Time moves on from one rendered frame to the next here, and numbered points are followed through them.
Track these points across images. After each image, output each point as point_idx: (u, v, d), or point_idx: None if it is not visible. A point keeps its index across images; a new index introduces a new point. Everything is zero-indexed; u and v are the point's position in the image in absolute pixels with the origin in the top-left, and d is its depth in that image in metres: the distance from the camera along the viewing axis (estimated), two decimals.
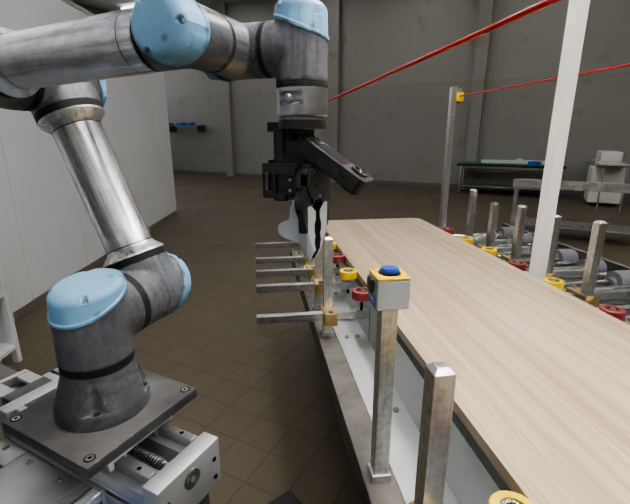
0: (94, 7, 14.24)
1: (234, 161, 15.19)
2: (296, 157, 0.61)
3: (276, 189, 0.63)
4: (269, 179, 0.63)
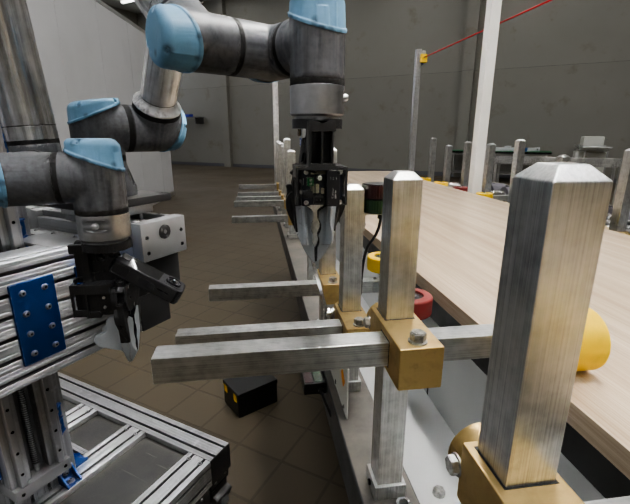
0: None
1: (231, 152, 15.51)
2: None
3: (338, 194, 0.58)
4: (339, 185, 0.56)
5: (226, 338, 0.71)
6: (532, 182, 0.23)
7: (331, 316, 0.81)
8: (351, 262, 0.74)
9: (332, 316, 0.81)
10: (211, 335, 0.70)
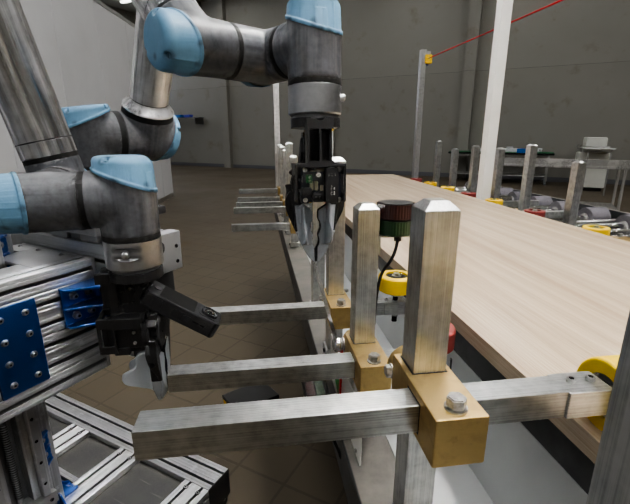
0: None
1: (231, 152, 15.43)
2: None
3: (337, 191, 0.59)
4: (338, 181, 0.57)
5: (225, 377, 0.63)
6: None
7: (341, 346, 0.73)
8: (364, 289, 0.66)
9: (342, 346, 0.73)
10: (208, 373, 0.62)
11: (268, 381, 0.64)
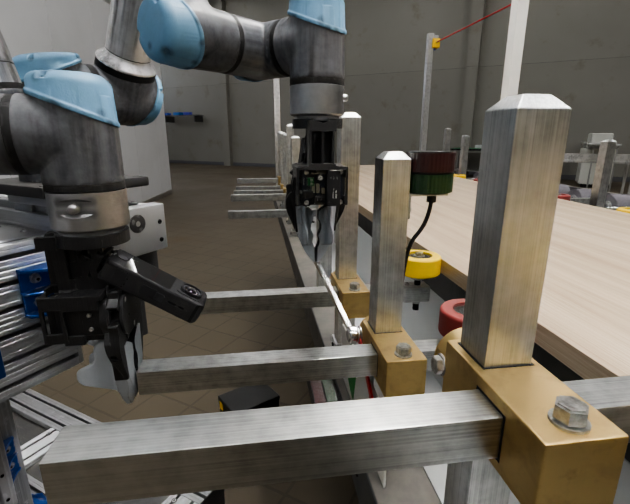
0: None
1: (231, 150, 15.29)
2: None
3: (338, 194, 0.58)
4: (339, 184, 0.57)
5: (212, 375, 0.49)
6: None
7: (357, 329, 0.59)
8: (389, 264, 0.52)
9: (358, 329, 0.59)
10: (190, 370, 0.48)
11: (267, 380, 0.50)
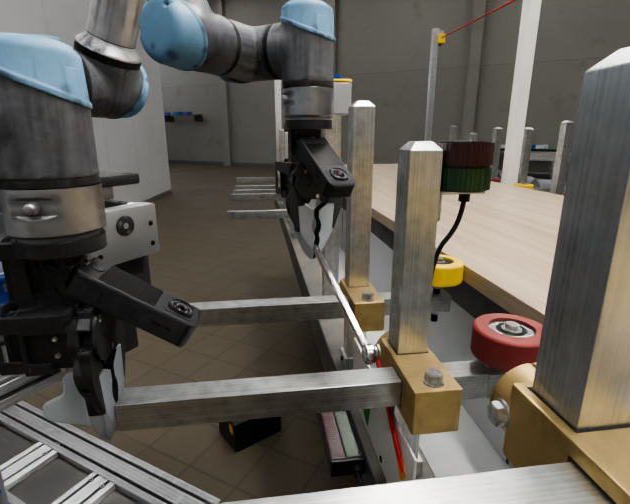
0: None
1: (231, 150, 15.21)
2: (299, 156, 0.63)
3: (285, 186, 0.66)
4: (282, 177, 0.67)
5: (206, 407, 0.41)
6: None
7: (374, 348, 0.51)
8: (415, 274, 0.44)
9: (376, 347, 0.51)
10: (179, 401, 0.40)
11: (271, 412, 0.42)
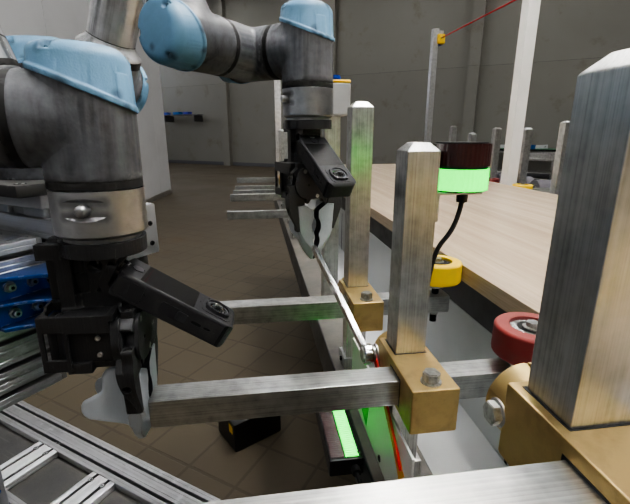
0: None
1: (231, 150, 15.21)
2: (299, 157, 0.63)
3: (285, 186, 0.66)
4: (282, 177, 0.67)
5: (236, 404, 0.42)
6: None
7: (373, 348, 0.52)
8: (413, 274, 0.45)
9: (374, 347, 0.52)
10: (211, 398, 0.41)
11: (300, 409, 0.43)
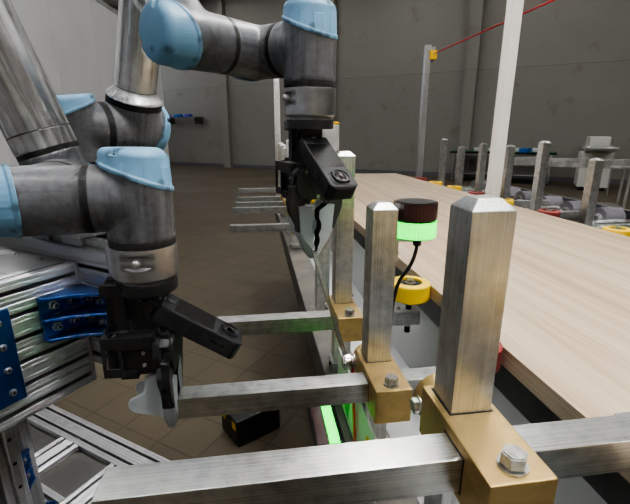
0: None
1: (231, 152, 15.34)
2: (300, 156, 0.62)
3: (285, 186, 0.66)
4: (282, 176, 0.66)
5: (244, 401, 0.55)
6: None
7: (351, 361, 0.64)
8: (379, 301, 0.58)
9: (353, 361, 0.64)
10: (224, 396, 0.54)
11: (292, 405, 0.56)
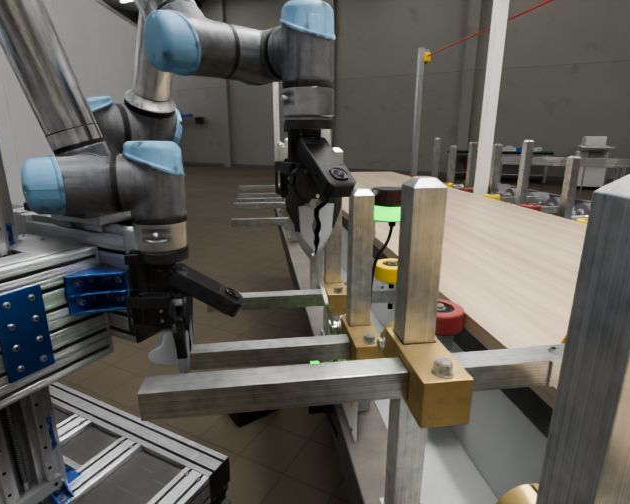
0: None
1: (231, 152, 15.45)
2: (299, 156, 0.63)
3: (285, 186, 0.66)
4: (282, 177, 0.67)
5: (245, 355, 0.66)
6: (626, 201, 0.17)
7: (338, 330, 0.75)
8: (360, 273, 0.69)
9: (339, 330, 0.75)
10: (229, 351, 0.65)
11: (286, 360, 0.67)
